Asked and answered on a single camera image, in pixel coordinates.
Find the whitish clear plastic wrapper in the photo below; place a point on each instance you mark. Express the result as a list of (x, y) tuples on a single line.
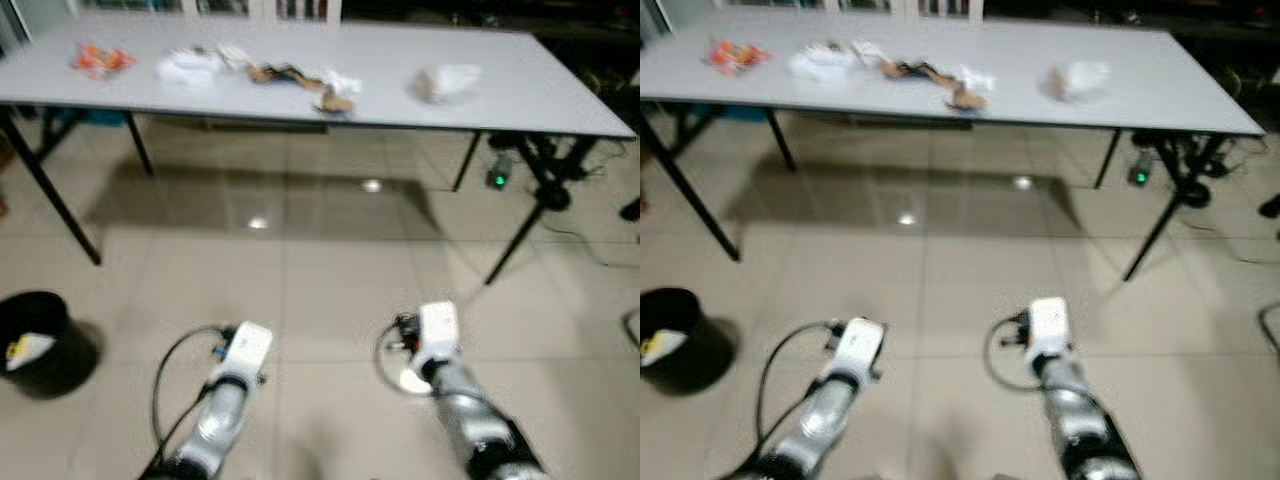
[(450, 83), (1082, 80)]

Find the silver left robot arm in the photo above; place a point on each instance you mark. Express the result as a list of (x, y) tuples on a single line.
[(825, 425), (215, 425)]

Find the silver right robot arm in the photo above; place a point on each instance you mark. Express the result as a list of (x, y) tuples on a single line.
[(475, 415), (1085, 420)]

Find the white and yellow trash piece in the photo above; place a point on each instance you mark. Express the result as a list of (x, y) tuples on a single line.
[(660, 345), (27, 350)]

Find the black rubbish bin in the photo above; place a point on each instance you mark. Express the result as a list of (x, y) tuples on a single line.
[(50, 375), (690, 370)]

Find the device with green light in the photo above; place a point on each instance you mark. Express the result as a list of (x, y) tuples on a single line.
[(1140, 170), (497, 172)]

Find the black stand base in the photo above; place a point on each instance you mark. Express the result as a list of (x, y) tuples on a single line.
[(1190, 160), (545, 165)]

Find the crumpled white tissue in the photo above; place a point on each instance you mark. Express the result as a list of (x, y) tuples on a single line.
[(343, 80), (975, 78)]

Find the small black floor object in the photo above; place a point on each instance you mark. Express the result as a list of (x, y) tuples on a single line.
[(630, 210), (1270, 206)]

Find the grey folding table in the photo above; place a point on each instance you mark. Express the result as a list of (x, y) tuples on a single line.
[(540, 90), (1180, 90)]

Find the brown peel scraps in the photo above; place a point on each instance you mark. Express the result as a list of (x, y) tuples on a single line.
[(285, 74), (915, 70)]

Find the crumpled white plastic bag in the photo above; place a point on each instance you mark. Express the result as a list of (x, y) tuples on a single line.
[(825, 65), (188, 68)]

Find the blue storage box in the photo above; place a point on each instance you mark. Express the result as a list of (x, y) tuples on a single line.
[(745, 112), (95, 117)]

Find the orange snack wrapper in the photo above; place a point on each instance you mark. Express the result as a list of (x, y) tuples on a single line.
[(735, 56), (100, 61)]

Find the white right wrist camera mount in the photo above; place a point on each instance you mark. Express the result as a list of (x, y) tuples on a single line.
[(438, 330), (1048, 325)]

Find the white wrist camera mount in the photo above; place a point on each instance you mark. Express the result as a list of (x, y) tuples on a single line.
[(438, 330), (245, 345), (860, 345), (1048, 325)]

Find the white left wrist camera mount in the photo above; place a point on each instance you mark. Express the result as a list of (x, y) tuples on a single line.
[(245, 345), (860, 345)]

